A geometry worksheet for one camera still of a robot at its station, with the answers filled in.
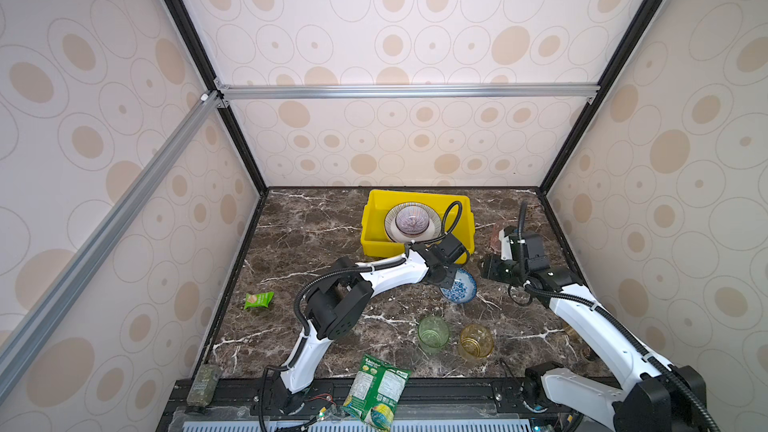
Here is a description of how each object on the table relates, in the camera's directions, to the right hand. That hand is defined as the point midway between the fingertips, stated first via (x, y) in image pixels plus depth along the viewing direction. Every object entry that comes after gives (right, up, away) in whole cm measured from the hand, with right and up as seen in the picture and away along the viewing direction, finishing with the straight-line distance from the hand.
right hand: (487, 262), depth 84 cm
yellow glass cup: (-4, -22, -2) cm, 22 cm away
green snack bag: (-31, -30, -11) cm, 45 cm away
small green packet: (-67, -12, +5) cm, 68 cm away
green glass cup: (-15, -20, -1) cm, 25 cm away
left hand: (-8, -5, +5) cm, 11 cm away
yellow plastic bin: (-33, +5, +20) cm, 38 cm away
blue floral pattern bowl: (-5, -10, +8) cm, 13 cm away
